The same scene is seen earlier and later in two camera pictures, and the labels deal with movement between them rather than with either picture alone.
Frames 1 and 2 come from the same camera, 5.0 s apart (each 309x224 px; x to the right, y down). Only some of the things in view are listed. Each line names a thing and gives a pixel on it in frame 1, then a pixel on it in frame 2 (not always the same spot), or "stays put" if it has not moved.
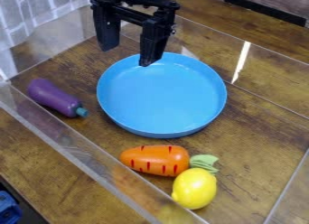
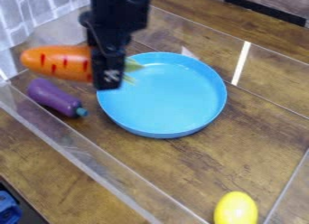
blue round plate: x=164 y=100 stays put
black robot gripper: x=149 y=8 -> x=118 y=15
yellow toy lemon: x=195 y=188 -> x=236 y=209
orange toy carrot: x=165 y=161 -> x=68 y=62
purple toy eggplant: x=43 y=91 stays put
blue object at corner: x=11 y=212 stays put
